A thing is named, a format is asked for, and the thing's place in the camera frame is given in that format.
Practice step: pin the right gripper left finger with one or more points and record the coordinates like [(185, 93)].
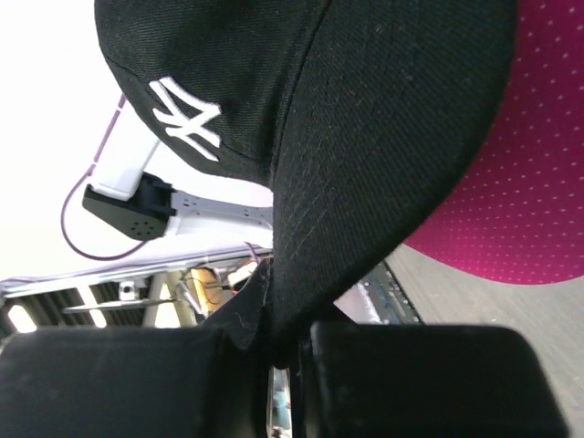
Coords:
[(206, 381)]

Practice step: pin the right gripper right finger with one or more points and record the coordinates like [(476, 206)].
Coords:
[(421, 381)]

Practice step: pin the magenta cap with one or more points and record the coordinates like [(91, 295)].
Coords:
[(517, 215)]

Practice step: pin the black cap white logo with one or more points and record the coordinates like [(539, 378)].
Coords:
[(359, 116)]

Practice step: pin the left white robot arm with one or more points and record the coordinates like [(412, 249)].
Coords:
[(144, 207)]

